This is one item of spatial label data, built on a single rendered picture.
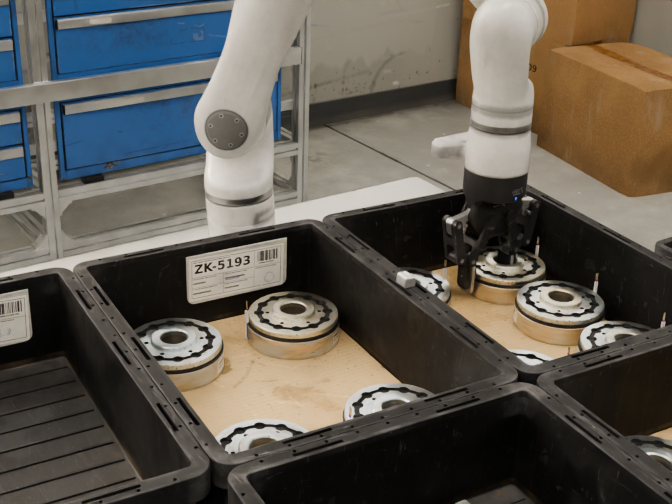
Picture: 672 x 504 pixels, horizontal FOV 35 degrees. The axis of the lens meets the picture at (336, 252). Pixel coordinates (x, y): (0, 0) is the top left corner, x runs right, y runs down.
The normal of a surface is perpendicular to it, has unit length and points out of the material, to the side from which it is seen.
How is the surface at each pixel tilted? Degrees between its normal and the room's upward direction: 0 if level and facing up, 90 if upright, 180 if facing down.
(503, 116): 90
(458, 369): 90
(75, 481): 0
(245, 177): 22
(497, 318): 0
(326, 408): 0
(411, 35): 90
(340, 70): 90
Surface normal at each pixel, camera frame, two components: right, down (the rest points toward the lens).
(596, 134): -0.91, 0.15
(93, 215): 0.03, -0.90
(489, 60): -0.51, 0.60
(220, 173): -0.20, -0.66
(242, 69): -0.18, 0.40
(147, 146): 0.57, 0.37
